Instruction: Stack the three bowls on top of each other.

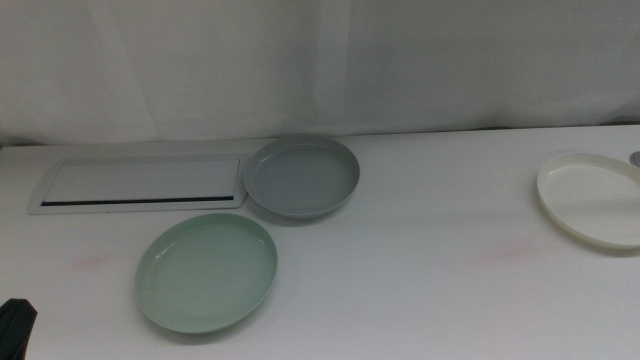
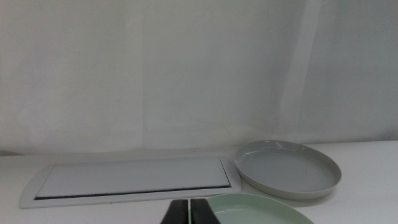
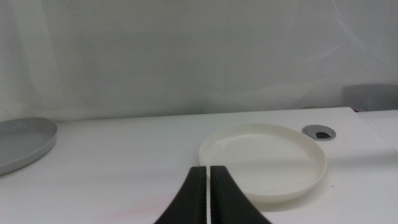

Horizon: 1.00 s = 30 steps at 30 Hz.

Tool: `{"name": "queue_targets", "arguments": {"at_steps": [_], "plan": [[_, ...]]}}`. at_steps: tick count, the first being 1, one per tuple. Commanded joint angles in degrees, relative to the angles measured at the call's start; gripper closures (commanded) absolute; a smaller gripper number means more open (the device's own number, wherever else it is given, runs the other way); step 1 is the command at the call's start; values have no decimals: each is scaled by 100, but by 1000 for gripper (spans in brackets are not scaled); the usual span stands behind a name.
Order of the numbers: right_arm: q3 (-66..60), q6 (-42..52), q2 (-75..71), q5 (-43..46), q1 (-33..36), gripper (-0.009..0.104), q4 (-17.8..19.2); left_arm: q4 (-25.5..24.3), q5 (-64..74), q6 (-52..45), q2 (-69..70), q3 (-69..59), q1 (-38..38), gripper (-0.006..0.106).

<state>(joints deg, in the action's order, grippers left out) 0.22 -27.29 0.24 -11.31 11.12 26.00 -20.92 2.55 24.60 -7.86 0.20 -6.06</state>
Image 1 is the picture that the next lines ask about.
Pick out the grey shallow bowl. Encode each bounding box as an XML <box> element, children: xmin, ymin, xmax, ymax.
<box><xmin>243</xmin><ymin>133</ymin><xmax>362</xmax><ymax>221</ymax></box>

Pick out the silver desk cable hatch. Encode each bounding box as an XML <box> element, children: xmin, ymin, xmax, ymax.
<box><xmin>27</xmin><ymin>153</ymin><xmax>250</xmax><ymax>216</ymax></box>

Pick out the pale green shallow bowl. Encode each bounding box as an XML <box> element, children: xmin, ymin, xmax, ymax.
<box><xmin>134</xmin><ymin>212</ymin><xmax>279</xmax><ymax>335</ymax></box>

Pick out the white shallow bowl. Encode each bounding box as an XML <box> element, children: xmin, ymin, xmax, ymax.
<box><xmin>536</xmin><ymin>152</ymin><xmax>640</xmax><ymax>250</ymax></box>

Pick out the white fabric backdrop curtain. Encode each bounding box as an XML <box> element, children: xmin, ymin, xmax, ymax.
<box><xmin>0</xmin><ymin>0</ymin><xmax>640</xmax><ymax>148</ymax></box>

